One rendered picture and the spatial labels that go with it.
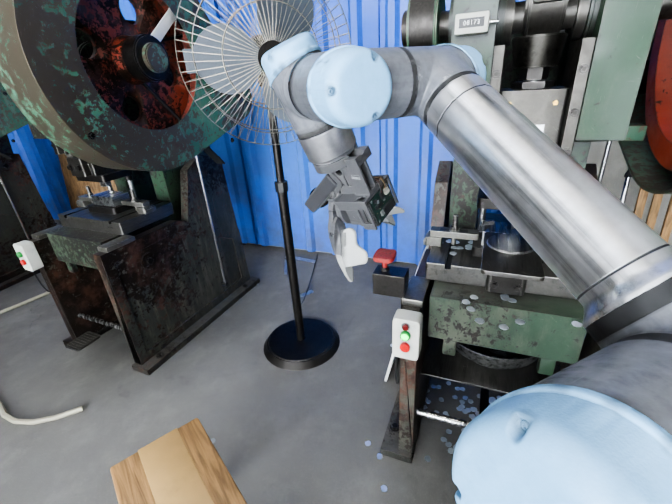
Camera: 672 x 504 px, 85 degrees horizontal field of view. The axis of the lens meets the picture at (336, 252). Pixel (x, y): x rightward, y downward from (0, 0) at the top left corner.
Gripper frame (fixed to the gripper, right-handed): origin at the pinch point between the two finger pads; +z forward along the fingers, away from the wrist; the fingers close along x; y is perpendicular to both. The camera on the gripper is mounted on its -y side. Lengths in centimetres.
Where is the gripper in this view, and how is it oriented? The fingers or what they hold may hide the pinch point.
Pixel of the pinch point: (371, 252)
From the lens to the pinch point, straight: 65.8
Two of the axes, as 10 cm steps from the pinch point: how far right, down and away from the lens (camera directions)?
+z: 4.0, 7.3, 5.4
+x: 5.6, -6.7, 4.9
